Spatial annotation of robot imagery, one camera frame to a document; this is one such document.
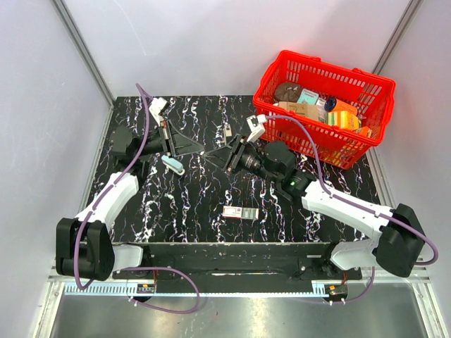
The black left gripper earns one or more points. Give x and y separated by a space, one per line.
175 143

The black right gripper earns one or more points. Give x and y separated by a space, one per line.
220 157

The beige and black stapler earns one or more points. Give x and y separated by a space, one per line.
227 132

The light blue stapler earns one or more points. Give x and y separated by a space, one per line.
174 165

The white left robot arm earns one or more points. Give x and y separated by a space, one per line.
83 245

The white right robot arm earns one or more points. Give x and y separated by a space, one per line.
394 236

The red white staple box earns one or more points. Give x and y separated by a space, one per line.
240 212

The brown round pouch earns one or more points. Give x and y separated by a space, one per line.
288 91

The brown cardboard box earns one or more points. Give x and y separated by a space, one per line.
301 109

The teal small box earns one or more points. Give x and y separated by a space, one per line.
308 97

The orange bottle blue cap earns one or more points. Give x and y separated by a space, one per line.
333 104

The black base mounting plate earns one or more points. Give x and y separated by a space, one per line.
233 268

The yellow orange box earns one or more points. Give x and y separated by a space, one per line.
344 120

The red plastic shopping basket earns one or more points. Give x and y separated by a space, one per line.
372 95

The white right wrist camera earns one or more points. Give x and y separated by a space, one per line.
256 126

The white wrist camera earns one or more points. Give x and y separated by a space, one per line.
157 106
256 126

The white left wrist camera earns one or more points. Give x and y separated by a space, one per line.
157 106

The aluminium frame rail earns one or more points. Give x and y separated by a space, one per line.
169 282

